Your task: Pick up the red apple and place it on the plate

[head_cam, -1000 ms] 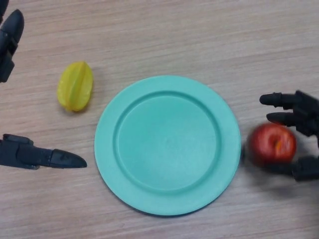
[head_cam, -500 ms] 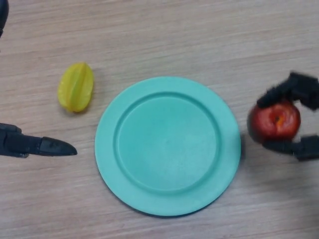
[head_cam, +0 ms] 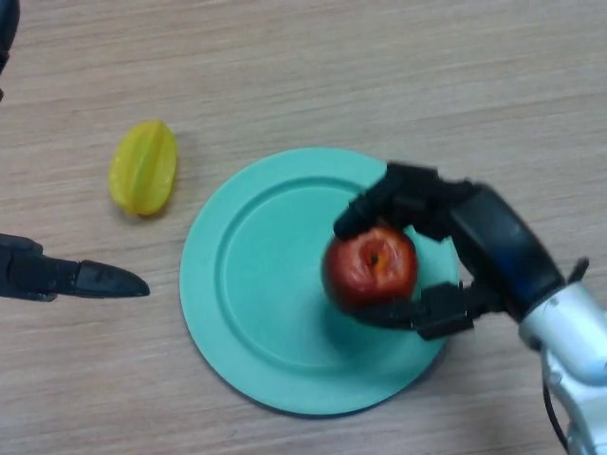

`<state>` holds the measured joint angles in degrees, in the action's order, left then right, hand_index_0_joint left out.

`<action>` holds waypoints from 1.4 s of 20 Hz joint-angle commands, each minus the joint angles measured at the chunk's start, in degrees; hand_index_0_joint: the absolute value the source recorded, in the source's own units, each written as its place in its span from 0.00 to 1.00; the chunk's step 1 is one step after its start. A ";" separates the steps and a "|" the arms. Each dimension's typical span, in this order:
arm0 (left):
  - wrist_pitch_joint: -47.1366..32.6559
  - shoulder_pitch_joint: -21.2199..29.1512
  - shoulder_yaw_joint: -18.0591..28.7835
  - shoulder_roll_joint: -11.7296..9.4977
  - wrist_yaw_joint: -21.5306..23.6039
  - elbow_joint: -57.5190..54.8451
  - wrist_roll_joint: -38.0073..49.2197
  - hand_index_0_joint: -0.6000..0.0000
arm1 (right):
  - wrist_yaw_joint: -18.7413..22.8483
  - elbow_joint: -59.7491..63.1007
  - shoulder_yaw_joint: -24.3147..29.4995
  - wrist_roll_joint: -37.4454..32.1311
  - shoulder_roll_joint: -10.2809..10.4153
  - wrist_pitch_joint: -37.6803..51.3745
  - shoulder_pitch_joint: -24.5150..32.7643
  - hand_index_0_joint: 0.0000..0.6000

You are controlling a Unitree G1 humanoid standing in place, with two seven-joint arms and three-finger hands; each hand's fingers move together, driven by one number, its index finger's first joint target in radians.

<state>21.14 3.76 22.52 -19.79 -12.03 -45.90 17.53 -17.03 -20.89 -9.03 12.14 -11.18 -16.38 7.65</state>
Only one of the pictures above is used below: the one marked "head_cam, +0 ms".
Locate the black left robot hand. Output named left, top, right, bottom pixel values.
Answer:
left=0, top=0, right=151, bottom=302

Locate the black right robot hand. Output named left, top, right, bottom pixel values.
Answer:
left=333, top=162, right=566, bottom=341

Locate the red apple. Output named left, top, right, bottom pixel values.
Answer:
left=323, top=226, right=418, bottom=312

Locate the green round plate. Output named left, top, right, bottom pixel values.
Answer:
left=178, top=147, right=460, bottom=417

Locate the yellow starfruit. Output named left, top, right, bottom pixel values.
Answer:
left=108, top=118, right=179, bottom=218

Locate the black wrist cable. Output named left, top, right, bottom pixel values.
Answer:
left=542, top=257, right=591, bottom=454

